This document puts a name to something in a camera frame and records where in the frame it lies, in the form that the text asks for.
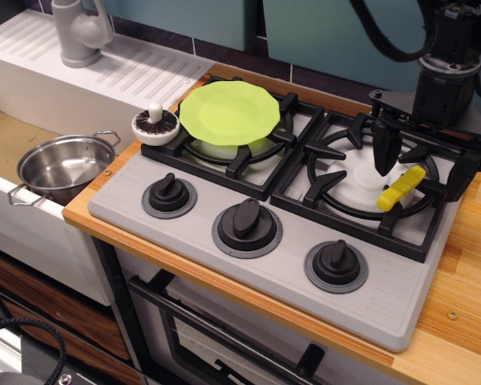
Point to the wooden drawer fronts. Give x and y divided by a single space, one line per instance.
91 333

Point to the green plastic plate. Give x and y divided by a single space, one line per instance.
233 112

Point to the yellow toy fry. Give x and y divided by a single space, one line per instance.
408 181

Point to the right black burner grate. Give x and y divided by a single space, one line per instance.
333 181

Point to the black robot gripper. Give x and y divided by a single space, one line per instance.
442 101

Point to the left black burner grate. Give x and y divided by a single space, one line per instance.
251 169

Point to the left black stove knob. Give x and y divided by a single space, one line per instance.
169 198

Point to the grey toy stove top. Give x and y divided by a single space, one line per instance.
385 310

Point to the grey toy faucet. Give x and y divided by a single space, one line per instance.
81 36

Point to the middle black stove knob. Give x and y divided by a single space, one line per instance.
247 230

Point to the right black stove knob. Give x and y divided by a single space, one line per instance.
336 267

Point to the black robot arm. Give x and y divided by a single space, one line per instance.
453 39

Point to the toy oven door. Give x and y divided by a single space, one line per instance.
215 354

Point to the black burner grate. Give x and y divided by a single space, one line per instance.
333 181
251 169

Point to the white toy sink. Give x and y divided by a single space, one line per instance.
40 99

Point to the black stove knob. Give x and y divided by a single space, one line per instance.
169 198
336 267
247 230

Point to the white toy mushroom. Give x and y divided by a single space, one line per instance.
155 126

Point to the small steel pot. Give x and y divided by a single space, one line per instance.
59 169

